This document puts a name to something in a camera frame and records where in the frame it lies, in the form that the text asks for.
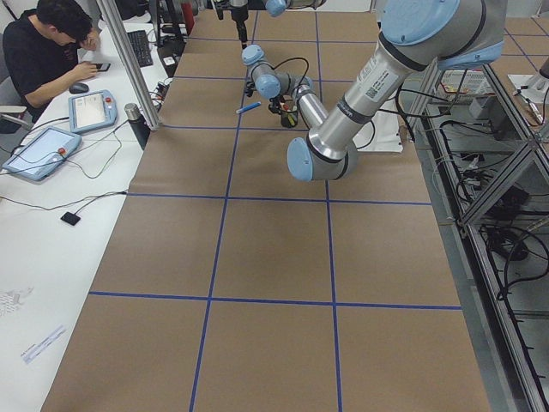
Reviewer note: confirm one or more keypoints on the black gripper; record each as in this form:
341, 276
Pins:
237, 13
274, 104

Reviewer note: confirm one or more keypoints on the blue marker pen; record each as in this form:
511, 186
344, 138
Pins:
248, 107

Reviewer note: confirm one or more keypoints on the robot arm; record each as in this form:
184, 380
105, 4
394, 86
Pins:
274, 7
454, 34

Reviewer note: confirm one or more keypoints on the black mesh pen cup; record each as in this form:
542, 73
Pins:
294, 111

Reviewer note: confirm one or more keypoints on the black keyboard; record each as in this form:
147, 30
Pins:
140, 45

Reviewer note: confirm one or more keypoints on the dark water bottle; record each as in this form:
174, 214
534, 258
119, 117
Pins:
137, 123

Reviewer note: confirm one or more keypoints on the upper teach pendant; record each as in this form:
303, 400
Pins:
92, 111

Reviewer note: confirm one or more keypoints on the teach pendant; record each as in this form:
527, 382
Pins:
92, 111
43, 155

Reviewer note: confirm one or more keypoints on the computer mouse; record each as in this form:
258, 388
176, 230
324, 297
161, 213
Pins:
79, 88

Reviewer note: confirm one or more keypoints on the seated person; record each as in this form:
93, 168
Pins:
41, 52

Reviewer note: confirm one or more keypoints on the small black pad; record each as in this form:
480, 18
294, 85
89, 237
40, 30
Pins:
70, 218

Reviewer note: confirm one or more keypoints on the lower teach pendant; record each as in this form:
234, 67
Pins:
43, 155

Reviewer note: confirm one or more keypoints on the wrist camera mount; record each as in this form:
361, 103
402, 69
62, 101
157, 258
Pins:
249, 89

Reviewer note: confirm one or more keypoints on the white pedestal column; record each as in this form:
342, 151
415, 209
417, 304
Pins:
381, 134

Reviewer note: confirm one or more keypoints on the aluminium frame post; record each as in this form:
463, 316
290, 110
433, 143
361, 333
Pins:
109, 11

